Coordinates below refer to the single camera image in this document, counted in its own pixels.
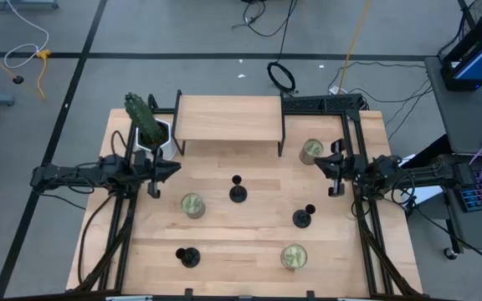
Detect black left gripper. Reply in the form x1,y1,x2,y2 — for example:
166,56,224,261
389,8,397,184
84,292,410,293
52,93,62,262
134,148,182,199

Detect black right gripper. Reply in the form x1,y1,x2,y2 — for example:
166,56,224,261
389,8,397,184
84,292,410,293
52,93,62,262
314,139,367,197

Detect silver candle tin green label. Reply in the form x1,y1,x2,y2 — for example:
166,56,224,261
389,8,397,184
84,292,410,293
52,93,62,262
279,243,309,270
299,138,325,166
180,192,207,220

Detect black metal candlestick holder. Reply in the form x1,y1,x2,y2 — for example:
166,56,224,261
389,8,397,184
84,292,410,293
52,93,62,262
228,174,249,205
175,247,202,269
292,203,317,229

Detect white hexagonal plant pot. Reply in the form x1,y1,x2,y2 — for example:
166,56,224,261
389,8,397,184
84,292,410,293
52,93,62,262
134,118,178,162

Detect green cactus plant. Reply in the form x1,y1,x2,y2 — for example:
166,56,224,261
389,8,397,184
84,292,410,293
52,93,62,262
124,92,167,148

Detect wooden shelf riser black legs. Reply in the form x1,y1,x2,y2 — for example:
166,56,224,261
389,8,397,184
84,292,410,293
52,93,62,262
171,89,287,158

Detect white paper sheet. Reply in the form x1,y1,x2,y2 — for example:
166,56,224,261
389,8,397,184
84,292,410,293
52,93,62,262
398,153,444,207

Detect grey desk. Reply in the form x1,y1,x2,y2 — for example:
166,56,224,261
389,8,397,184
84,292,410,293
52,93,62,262
423,56,482,252

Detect black aluminium extrusion frame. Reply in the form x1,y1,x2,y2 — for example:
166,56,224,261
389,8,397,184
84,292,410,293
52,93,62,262
67,89,425,301

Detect thin black floor cables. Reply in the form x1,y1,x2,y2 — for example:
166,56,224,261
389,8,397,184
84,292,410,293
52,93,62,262
326,60,434,141

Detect coiled black cable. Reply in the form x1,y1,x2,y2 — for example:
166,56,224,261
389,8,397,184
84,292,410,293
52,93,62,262
266,61,298,94

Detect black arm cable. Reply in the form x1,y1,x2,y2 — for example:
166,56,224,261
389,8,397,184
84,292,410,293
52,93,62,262
76,192,119,288

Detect yellow strap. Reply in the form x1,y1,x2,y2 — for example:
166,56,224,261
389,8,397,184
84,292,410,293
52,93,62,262
336,0,372,95

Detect black cable tangle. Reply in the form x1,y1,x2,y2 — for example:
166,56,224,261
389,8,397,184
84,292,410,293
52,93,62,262
231,0,300,38

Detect yellow rope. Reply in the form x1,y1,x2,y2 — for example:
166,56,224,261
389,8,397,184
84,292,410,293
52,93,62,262
0,39,54,101

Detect white cable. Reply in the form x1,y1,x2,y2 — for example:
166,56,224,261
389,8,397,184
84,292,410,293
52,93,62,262
3,0,50,70

